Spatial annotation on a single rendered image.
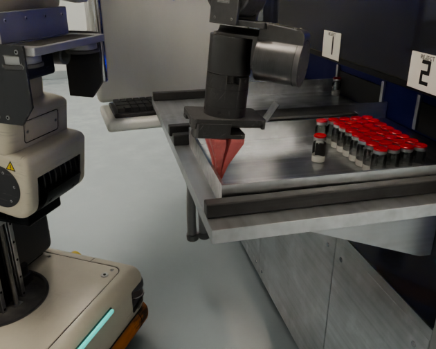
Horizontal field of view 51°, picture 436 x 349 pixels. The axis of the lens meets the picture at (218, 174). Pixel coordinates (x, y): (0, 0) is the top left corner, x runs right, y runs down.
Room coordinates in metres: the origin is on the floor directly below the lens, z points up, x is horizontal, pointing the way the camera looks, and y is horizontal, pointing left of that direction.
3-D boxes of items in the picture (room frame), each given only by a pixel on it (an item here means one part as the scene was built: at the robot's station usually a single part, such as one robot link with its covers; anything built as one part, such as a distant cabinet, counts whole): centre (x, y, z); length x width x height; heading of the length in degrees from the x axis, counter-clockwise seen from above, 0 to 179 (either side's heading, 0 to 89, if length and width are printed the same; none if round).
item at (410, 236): (0.64, -0.19, 0.80); 0.34 x 0.03 x 0.13; 103
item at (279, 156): (0.71, -0.14, 0.90); 0.34 x 0.26 x 0.04; 103
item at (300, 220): (0.89, -0.14, 0.87); 0.70 x 0.48 x 0.02; 13
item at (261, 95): (1.07, -0.17, 0.90); 0.34 x 0.26 x 0.04; 103
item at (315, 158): (0.72, -0.17, 0.90); 0.02 x 0.02 x 0.04
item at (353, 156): (0.73, -0.23, 0.91); 0.18 x 0.02 x 0.05; 13
